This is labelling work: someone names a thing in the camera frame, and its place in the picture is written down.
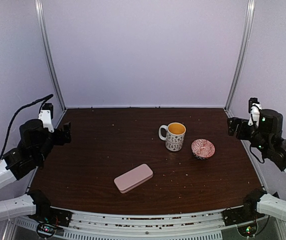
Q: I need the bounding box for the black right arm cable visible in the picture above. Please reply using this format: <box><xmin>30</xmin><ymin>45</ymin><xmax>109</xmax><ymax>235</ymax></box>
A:
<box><xmin>249</xmin><ymin>144</ymin><xmax>266</xmax><ymax>165</ymax></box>

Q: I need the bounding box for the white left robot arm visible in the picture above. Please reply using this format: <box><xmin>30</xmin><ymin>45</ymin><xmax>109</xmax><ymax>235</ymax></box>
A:
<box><xmin>0</xmin><ymin>119</ymin><xmax>71</xmax><ymax>223</ymax></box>

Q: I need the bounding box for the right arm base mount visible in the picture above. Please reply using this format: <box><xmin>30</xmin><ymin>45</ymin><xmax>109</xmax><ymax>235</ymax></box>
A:
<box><xmin>222</xmin><ymin>206</ymin><xmax>265</xmax><ymax>239</ymax></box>

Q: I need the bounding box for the aluminium right corner post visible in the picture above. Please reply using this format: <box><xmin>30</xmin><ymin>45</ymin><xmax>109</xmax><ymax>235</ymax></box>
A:
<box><xmin>224</xmin><ymin>0</ymin><xmax>256</xmax><ymax>115</ymax></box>

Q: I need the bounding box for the white floral mug yellow inside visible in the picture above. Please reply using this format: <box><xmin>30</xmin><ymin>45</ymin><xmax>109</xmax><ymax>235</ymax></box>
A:
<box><xmin>158</xmin><ymin>122</ymin><xmax>186</xmax><ymax>152</ymax></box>

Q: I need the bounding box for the aluminium left corner post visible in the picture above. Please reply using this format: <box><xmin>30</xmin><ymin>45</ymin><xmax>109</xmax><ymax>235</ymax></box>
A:
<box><xmin>35</xmin><ymin>0</ymin><xmax>67</xmax><ymax>112</ymax></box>

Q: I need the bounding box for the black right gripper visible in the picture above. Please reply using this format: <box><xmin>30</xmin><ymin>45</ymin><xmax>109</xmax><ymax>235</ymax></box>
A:
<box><xmin>227</xmin><ymin>117</ymin><xmax>269</xmax><ymax>155</ymax></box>

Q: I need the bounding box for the aluminium corner post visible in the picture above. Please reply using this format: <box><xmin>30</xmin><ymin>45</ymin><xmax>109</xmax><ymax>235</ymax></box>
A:
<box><xmin>224</xmin><ymin>0</ymin><xmax>256</xmax><ymax>115</ymax></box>
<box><xmin>35</xmin><ymin>0</ymin><xmax>67</xmax><ymax>112</ymax></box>

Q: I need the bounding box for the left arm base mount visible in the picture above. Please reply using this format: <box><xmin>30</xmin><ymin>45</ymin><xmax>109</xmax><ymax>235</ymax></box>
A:
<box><xmin>28</xmin><ymin>208</ymin><xmax>72</xmax><ymax>240</ymax></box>

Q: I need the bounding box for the pink glasses case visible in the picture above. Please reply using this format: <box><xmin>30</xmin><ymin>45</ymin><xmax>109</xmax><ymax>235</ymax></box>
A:
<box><xmin>114</xmin><ymin>164</ymin><xmax>154</xmax><ymax>194</ymax></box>

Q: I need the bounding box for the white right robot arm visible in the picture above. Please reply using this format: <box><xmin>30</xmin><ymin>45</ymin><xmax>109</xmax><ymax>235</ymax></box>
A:
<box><xmin>227</xmin><ymin>109</ymin><xmax>286</xmax><ymax>222</ymax></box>

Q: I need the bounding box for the red patterned ceramic bowl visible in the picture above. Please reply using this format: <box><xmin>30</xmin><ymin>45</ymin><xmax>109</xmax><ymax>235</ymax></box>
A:
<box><xmin>191</xmin><ymin>139</ymin><xmax>215</xmax><ymax>160</ymax></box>

